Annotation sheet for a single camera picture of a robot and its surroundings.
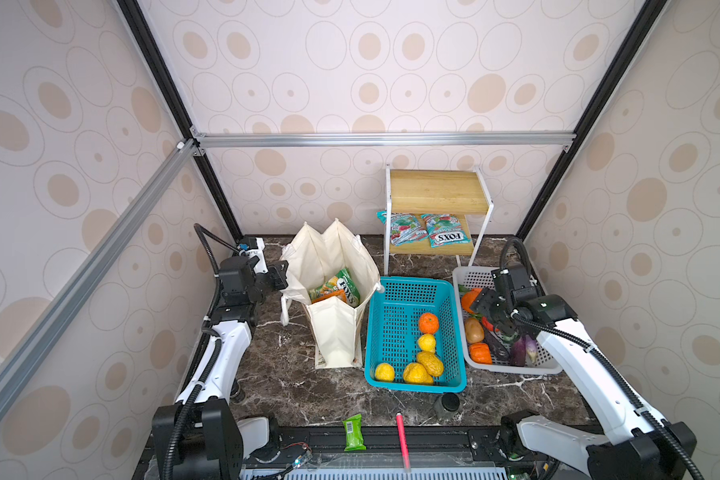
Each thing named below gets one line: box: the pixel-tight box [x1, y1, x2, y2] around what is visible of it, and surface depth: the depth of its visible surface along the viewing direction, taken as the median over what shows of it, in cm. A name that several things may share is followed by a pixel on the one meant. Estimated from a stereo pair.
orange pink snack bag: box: [308, 288, 347, 304], surface depth 91 cm
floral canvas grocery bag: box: [281, 218, 384, 369], surface depth 83 cm
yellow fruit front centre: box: [403, 362, 433, 384], surface depth 82 cm
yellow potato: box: [466, 317, 484, 343], surface depth 89 cm
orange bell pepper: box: [469, 342, 492, 365], surface depth 85 cm
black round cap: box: [441, 392, 460, 412], surface depth 73 cm
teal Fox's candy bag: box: [420, 214, 472, 248], surface depth 99 cm
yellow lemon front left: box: [375, 362, 395, 382], surface depth 82 cm
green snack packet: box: [342, 413, 367, 451], surface depth 76 cm
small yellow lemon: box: [418, 334, 436, 352], surface depth 89 cm
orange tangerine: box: [419, 312, 439, 334], surface depth 92 cm
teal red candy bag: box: [376, 210, 429, 247], surface depth 99 cm
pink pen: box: [395, 412, 411, 470], surface depth 76 cm
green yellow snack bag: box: [328, 268, 361, 308], surface depth 92 cm
